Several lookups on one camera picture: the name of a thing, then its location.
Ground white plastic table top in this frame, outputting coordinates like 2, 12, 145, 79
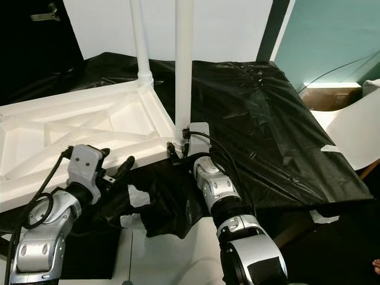
0, 80, 179, 213

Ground white plastic table leg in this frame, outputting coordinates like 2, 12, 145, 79
129, 0, 154, 85
175, 0, 195, 143

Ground black plastic sheet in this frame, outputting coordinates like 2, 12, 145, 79
0, 52, 375, 238

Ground black door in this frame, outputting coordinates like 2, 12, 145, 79
0, 0, 85, 102

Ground brown cardboard box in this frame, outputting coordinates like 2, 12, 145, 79
300, 87, 363, 111

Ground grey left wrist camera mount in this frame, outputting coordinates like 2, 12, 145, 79
66, 144, 105, 202

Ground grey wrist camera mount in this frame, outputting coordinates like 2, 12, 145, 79
66, 144, 105, 202
187, 123, 210, 158

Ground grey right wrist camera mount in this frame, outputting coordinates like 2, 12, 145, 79
187, 123, 210, 158

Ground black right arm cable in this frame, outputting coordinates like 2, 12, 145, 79
184, 131, 259, 217

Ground metal door handle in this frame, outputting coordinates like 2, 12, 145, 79
30, 2, 62, 23

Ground thin black wall cable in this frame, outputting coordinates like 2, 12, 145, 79
297, 50, 380, 90

